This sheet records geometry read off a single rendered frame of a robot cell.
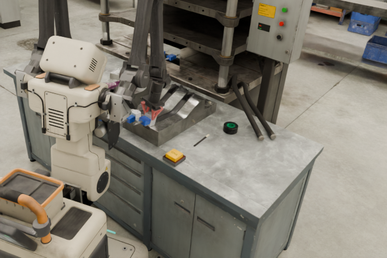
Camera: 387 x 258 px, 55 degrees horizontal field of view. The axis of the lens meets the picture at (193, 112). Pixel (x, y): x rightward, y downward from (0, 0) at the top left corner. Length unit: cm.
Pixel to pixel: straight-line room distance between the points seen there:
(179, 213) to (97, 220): 61
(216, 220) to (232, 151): 35
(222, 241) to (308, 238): 93
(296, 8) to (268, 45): 28
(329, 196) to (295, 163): 120
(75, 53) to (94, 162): 48
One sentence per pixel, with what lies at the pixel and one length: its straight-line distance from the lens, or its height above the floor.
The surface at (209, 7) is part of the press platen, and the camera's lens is 246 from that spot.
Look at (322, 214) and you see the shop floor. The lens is 291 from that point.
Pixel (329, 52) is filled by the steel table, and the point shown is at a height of 25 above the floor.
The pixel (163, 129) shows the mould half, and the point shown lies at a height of 89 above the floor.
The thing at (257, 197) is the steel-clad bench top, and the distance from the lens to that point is 166.
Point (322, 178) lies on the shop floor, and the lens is 324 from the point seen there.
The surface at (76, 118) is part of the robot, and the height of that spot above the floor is 113.
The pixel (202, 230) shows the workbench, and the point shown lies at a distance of 196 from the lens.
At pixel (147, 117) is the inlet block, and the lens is 186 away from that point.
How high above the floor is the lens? 190
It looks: 30 degrees down
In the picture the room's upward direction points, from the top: 5 degrees clockwise
